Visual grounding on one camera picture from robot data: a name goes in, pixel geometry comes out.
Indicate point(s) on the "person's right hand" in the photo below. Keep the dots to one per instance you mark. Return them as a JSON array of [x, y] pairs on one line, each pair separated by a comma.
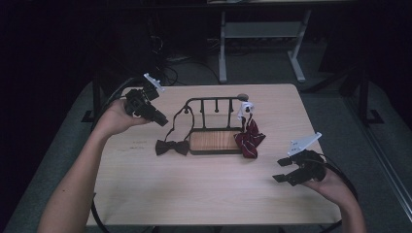
[[330, 189]]

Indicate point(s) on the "person's left hand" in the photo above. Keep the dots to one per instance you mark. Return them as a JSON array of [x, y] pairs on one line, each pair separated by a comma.
[[115, 119]]

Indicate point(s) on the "black hook rack wooden base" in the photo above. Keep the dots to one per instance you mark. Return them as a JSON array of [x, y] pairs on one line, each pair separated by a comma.
[[210, 140]]

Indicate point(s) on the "black bow tie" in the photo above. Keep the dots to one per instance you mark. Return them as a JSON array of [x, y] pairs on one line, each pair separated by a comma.
[[168, 147]]

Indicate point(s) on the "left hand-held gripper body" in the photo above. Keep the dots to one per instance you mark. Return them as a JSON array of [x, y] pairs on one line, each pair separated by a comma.
[[137, 102]]

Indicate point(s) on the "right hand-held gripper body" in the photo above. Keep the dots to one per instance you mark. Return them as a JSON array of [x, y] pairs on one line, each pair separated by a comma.
[[309, 166]]

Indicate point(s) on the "white metal desk frame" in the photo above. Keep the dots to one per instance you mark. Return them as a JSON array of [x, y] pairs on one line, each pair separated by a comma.
[[262, 29]]

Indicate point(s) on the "black metal stand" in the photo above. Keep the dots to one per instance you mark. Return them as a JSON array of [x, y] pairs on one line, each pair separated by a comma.
[[96, 93], [364, 97]]

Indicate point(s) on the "small grey round disc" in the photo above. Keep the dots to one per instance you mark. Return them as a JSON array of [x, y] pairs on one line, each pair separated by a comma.
[[243, 96]]

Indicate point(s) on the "dark red striped bow tie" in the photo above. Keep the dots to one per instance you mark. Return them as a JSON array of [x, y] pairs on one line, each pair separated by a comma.
[[249, 140]]

